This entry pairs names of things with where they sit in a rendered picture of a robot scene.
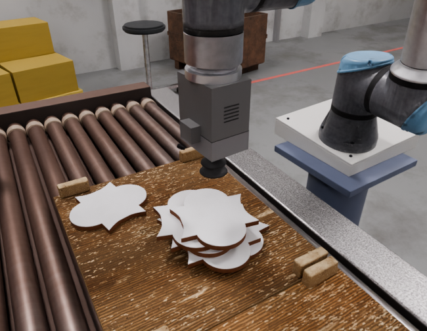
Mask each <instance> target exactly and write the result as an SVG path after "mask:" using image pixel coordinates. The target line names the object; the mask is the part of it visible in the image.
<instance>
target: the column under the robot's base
mask: <svg viewBox="0 0 427 331"><path fill-rule="evenodd" d="M275 152H277V153H278V154H280V155H281V156H283V157H285V158H286V159H287V160H290V161H291V162H292V163H294V164H296V165H297V166H299V167H300V168H302V169H304V170H305V171H307V172H308V178H307V185H306V189H307V190H309V191H310V192H312V193H313V194H314V195H316V196H317V197H319V198H320V199H321V200H322V201H324V202H326V203H327V204H328V205H329V206H331V207H332V208H334V209H335V210H336V211H338V212H339V213H341V214H342V215H343V216H344V217H346V218H347V219H349V220H350V221H351V222H353V223H354V224H356V225H357V226H359V222H360V218H361V214H362V211H363V207H364V204H365V200H366V197H367V193H368V189H369V188H371V187H373V186H375V185H377V184H379V183H381V182H383V181H385V180H387V179H390V178H392V177H394V176H396V175H398V174H400V173H402V172H404V171H406V170H408V169H411V168H412V167H414V166H416V163H417V161H418V160H416V159H414V158H412V157H410V156H408V155H406V154H404V153H401V154H399V155H397V156H394V157H393V158H390V159H388V160H385V161H383V162H381V163H379V164H376V165H374V166H372V167H370V168H367V169H365V170H363V171H360V172H359V173H356V174H354V175H351V176H349V177H348V176H347V175H345V174H343V173H342V172H340V171H338V170H337V169H335V168H333V167H331V166H330V165H328V164H326V163H324V162H323V161H321V160H319V159H318V158H316V157H314V156H312V155H311V154H309V153H307V152H306V151H304V150H302V149H301V148H298V147H297V146H295V145H294V144H292V143H290V142H288V141H286V142H284V143H281V144H277V145H275Z"/></svg>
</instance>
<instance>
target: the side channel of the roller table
mask: <svg viewBox="0 0 427 331"><path fill-rule="evenodd" d="M143 97H148V98H150V99H152V97H151V90H150V86H149V85H148V84H146V83H145V82H140V83H132V84H129V85H122V86H117V87H111V88H106V89H99V90H95V91H88V92H84V93H77V94H73V95H66V96H62V97H55V98H51V99H44V100H37V101H33V102H26V103H22V104H15V105H11V106H4V107H0V128H2V129H3V130H4V132H5V133H6V135H7V127H8V126H9V125H10V124H11V123H19V124H20V125H22V127H23V128H24V129H25V130H26V123H27V122H28V121H29V120H32V119H35V120H39V121H40V122H41V123H42V124H43V126H44V120H45V118H46V117H47V116H55V117H57V118H58V119H59V120H60V121H61V123H62V120H61V117H62V115H63V114H64V113H66V112H71V113H73V114H74V115H75V116H77V117H78V113H79V111H80V110H83V109H88V110H90V111H91V112H92V113H94V110H95V108H96V107H98V106H104V107H105V108H107V109H109V110H110V106H111V105H112V104H113V103H115V102H117V103H120V104H121V105H123V106H125V103H126V102H127V101H128V100H134V101H135V102H138V103H139V101H140V99H141V98H143Z"/></svg>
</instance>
